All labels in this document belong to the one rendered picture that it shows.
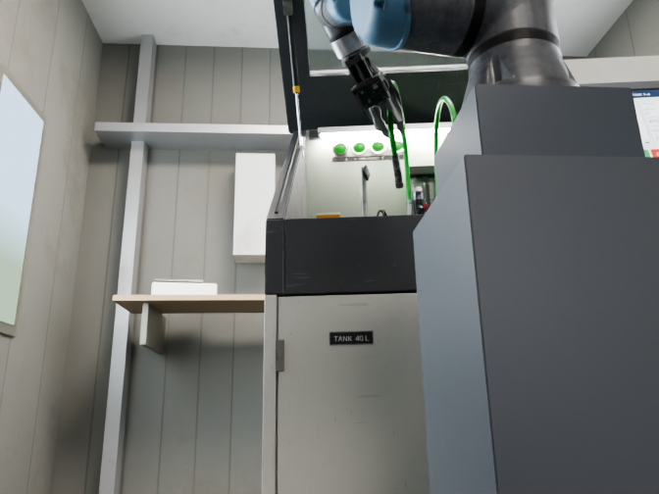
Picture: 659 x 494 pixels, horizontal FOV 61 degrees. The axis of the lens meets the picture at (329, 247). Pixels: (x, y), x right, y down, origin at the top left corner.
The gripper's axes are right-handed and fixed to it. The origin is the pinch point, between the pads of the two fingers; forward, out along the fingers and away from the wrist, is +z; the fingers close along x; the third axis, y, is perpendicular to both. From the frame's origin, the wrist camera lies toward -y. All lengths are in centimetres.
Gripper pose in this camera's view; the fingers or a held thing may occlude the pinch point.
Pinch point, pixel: (394, 130)
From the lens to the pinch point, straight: 137.1
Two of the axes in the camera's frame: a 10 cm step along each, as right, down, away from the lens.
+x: 8.6, -3.6, -3.6
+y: -1.8, 4.4, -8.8
